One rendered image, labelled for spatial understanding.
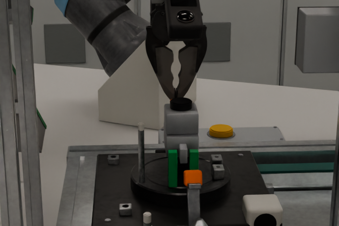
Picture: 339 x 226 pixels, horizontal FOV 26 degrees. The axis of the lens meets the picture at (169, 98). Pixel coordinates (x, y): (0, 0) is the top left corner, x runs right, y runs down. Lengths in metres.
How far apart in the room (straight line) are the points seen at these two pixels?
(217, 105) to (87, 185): 0.69
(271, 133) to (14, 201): 0.58
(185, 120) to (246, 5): 3.10
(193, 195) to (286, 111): 0.86
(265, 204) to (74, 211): 0.26
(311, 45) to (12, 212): 0.38
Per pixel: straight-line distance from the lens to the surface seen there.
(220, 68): 4.12
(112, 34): 1.56
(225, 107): 1.69
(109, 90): 1.57
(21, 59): 0.93
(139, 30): 1.56
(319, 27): 0.85
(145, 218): 0.73
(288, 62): 4.17
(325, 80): 4.25
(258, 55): 4.13
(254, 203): 0.95
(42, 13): 4.05
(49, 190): 1.29
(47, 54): 4.09
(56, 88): 1.84
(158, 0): 1.11
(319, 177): 1.17
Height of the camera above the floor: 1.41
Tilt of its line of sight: 19 degrees down
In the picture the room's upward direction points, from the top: straight up
